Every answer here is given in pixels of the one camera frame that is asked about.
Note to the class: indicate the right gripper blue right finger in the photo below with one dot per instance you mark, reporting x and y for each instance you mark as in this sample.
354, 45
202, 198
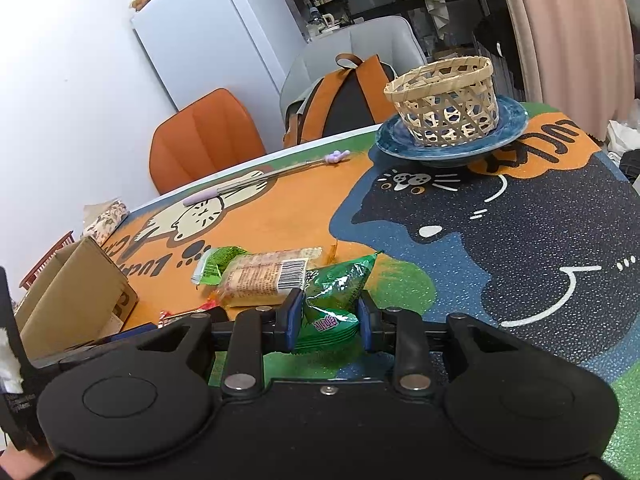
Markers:
370, 323

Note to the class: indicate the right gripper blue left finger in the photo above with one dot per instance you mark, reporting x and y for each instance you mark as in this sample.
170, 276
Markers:
289, 318

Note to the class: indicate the dark green snack packet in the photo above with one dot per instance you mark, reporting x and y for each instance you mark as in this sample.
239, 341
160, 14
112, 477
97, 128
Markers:
330, 308

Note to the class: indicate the beige barcode cake pack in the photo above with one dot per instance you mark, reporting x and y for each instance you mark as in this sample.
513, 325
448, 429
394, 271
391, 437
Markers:
265, 279

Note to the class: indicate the orange jelly snack packet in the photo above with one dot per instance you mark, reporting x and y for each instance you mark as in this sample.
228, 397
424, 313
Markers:
167, 317

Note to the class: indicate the person's left hand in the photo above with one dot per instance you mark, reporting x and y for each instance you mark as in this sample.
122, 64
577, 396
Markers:
20, 465

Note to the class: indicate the small green snack packet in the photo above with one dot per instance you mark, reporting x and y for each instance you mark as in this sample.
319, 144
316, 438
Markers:
213, 263

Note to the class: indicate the brown cardboard box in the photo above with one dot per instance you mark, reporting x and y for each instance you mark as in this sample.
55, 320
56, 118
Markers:
79, 296

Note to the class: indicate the red plastic basket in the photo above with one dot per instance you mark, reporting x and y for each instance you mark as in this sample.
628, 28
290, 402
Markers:
66, 240

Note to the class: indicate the blue ceramic plate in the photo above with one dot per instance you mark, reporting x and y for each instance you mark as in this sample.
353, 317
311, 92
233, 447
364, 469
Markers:
394, 139

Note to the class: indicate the colourful cat table mat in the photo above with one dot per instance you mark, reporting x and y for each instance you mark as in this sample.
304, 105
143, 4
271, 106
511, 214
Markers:
540, 238

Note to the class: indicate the orange chair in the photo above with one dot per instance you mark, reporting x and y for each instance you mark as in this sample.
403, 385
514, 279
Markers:
213, 133

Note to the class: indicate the floral tissue pack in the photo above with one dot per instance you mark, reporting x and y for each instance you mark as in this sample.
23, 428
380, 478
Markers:
102, 220

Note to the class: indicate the orange black backpack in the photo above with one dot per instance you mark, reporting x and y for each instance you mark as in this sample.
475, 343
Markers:
349, 98

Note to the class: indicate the woven bamboo basket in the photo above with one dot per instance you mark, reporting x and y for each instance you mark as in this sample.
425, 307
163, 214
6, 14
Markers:
451, 96

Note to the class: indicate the grey chair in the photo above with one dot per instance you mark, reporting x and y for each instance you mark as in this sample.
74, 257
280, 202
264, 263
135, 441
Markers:
390, 37

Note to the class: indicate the white refrigerator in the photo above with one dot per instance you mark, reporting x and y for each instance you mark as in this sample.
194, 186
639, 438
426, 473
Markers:
244, 46

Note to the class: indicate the white plastic bag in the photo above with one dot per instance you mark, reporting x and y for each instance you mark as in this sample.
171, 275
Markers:
621, 138

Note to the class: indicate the pink curtain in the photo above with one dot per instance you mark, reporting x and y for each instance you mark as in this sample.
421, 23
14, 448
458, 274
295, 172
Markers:
578, 57

